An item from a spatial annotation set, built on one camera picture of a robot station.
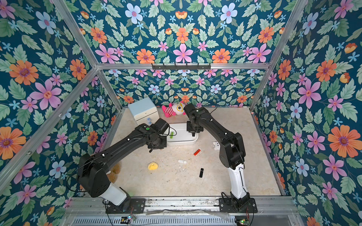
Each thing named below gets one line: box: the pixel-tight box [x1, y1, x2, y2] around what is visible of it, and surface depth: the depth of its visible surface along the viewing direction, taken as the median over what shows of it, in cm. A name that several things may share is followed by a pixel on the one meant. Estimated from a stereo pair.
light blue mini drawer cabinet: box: [127, 96, 160, 126], surface depth 102 cm
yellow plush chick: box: [147, 161, 159, 171], surface depth 88 cm
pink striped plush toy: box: [161, 101, 187, 118], surface depth 113 cm
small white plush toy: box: [211, 141, 221, 151], surface depth 96 cm
